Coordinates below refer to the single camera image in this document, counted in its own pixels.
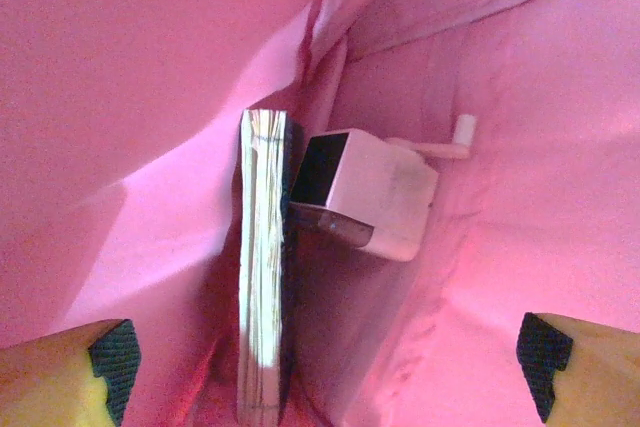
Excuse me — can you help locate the pink pencil sharpener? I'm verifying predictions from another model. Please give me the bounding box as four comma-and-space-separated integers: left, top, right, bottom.
288, 114, 477, 263

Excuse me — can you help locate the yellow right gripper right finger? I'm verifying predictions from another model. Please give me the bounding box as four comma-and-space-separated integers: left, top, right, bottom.
516, 311, 640, 426

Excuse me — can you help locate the pink backpack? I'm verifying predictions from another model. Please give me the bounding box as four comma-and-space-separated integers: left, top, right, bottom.
0, 0, 640, 427

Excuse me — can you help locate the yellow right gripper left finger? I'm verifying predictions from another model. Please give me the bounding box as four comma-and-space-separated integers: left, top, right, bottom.
0, 319, 143, 427

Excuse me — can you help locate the dark blue book white label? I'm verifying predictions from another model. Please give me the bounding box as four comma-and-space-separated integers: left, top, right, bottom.
236, 109, 304, 427

